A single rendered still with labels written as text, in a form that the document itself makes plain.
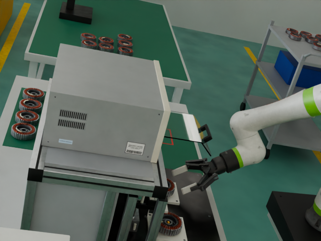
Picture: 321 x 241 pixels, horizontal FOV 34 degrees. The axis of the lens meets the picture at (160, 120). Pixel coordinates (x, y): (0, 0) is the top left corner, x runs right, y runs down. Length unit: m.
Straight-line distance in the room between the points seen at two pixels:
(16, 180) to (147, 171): 0.67
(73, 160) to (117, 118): 0.20
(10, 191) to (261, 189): 2.35
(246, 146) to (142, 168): 0.64
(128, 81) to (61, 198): 0.47
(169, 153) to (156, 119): 0.91
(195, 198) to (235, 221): 1.34
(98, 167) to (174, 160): 0.91
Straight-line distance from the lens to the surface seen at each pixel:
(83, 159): 1.71
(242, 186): 4.00
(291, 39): 4.64
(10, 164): 2.29
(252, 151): 2.23
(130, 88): 1.77
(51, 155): 1.70
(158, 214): 1.76
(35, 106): 2.67
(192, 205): 2.24
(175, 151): 2.62
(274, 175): 4.30
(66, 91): 1.66
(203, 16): 7.32
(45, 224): 1.77
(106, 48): 3.61
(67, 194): 1.69
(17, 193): 2.13
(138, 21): 4.49
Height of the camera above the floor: 2.04
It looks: 27 degrees down
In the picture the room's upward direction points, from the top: 15 degrees clockwise
